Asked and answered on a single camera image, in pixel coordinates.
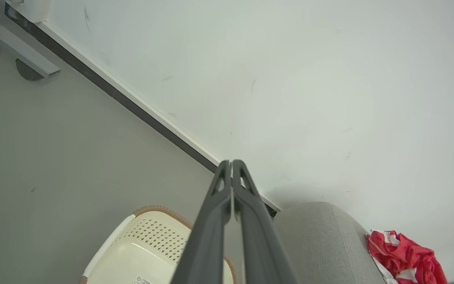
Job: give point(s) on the beige perforated plastic laundry basket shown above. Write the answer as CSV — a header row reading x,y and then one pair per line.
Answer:
x,y
140,252

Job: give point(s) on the red and white garment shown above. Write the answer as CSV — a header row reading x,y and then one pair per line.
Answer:
x,y
404,256

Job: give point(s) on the grey table leg foot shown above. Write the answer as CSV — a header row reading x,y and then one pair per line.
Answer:
x,y
22,47

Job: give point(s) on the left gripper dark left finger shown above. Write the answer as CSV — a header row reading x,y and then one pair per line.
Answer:
x,y
207,244

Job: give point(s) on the dark wall baseboard strip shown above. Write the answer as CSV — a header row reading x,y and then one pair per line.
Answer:
x,y
132,106

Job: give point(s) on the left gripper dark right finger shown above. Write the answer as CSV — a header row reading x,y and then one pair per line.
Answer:
x,y
260,244

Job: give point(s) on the grey fabric sofa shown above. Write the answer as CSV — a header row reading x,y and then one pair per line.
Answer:
x,y
321,244

